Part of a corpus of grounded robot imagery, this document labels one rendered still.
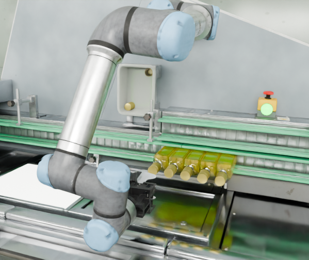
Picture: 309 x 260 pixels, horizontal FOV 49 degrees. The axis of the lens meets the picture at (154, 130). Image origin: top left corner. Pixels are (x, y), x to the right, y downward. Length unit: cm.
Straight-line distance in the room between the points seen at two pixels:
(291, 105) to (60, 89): 108
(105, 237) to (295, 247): 61
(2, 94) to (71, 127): 110
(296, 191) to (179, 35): 84
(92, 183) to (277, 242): 64
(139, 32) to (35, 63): 107
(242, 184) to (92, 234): 79
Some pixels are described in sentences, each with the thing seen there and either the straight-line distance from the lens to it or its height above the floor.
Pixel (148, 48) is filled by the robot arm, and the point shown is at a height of 141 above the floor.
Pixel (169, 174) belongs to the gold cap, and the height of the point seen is 116.
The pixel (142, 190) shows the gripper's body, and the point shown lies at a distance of 94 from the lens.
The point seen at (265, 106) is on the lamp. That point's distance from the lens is 136.
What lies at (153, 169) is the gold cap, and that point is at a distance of 116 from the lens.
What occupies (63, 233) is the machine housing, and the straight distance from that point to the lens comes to 112.
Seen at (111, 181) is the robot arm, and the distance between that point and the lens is 73.
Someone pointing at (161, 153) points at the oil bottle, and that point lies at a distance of 126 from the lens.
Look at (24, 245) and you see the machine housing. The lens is 112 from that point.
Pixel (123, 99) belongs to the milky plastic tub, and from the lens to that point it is 154.
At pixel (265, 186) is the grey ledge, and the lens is 142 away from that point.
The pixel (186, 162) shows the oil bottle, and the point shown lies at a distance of 120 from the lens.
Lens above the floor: 220
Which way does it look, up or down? 67 degrees down
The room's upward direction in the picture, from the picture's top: 125 degrees counter-clockwise
